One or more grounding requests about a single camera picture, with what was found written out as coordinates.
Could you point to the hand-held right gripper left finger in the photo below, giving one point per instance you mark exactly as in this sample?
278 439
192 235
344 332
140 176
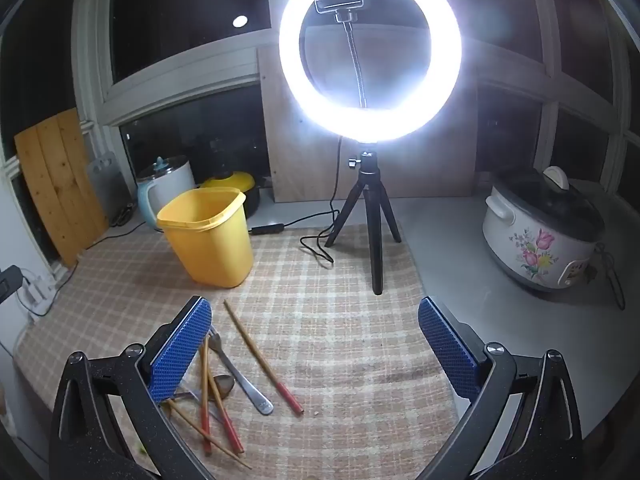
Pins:
182 350

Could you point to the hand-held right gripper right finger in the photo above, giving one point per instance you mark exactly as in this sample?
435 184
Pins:
447 350

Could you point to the metal spoon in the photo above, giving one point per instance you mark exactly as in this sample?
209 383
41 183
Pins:
224 385

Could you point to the red-tipped wooden chopstick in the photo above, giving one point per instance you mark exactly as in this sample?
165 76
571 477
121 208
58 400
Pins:
260 360
205 425
227 420
220 444

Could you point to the metal fork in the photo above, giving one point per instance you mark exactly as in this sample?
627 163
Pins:
250 392

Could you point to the yellow plastic container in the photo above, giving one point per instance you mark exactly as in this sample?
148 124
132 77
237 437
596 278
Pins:
210 255

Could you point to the white power strip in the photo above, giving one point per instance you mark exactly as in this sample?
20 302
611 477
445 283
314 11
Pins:
37 292

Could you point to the pine wooden board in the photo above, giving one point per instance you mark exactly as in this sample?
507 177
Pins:
55 180

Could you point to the pink checked tablecloth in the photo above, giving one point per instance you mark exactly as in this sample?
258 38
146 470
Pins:
325 350

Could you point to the white floral rice cooker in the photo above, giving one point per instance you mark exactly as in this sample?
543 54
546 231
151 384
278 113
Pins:
535 255

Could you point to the black scissors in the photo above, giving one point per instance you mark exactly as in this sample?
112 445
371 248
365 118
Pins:
122 217

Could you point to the grey cutting board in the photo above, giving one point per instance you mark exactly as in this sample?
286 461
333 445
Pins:
107 190

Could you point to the black pot with yellow lid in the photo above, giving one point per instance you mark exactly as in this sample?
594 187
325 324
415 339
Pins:
235 181

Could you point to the white window frame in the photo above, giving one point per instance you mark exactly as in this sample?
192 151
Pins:
175 67

